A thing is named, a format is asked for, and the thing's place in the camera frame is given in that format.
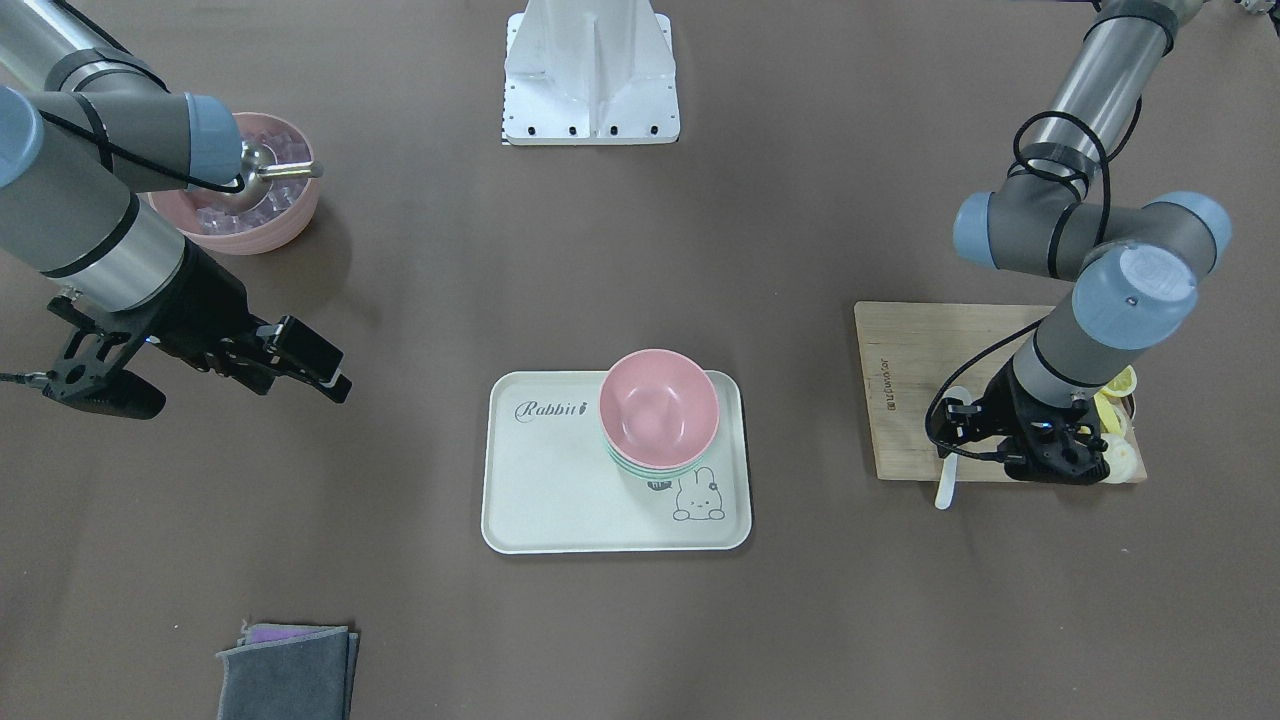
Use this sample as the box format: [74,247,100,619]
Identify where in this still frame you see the wooden cutting board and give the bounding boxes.
[852,301,1148,483]

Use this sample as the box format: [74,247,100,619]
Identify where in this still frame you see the lemon slice under knife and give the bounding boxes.
[1100,365,1138,398]

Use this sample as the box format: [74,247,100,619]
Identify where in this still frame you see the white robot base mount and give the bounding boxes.
[500,1,681,146]

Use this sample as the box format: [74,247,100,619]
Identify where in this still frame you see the white ceramic spoon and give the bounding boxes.
[934,386,972,510]

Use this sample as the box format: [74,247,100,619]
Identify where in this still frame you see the metal ice scoop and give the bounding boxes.
[207,140,324,214]

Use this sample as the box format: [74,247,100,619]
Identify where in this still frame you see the large pink ice bowl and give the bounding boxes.
[142,111,320,255]

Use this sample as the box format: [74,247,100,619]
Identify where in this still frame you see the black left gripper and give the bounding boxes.
[937,363,1111,486]

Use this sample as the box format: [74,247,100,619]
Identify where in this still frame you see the small pink bowl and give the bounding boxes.
[598,348,721,471]

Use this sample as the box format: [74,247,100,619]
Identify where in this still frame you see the cream serving tray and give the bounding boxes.
[481,372,753,553]

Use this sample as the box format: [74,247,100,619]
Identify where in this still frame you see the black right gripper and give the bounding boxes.
[42,242,352,420]

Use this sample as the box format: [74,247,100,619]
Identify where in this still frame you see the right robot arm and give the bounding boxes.
[1,1,351,419]

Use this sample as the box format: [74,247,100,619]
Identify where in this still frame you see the grey folded cloth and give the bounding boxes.
[218,623,360,719]

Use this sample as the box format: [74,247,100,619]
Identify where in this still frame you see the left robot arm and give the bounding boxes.
[924,1,1233,486]

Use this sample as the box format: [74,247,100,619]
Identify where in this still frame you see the green bowl stack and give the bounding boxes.
[603,439,707,482]

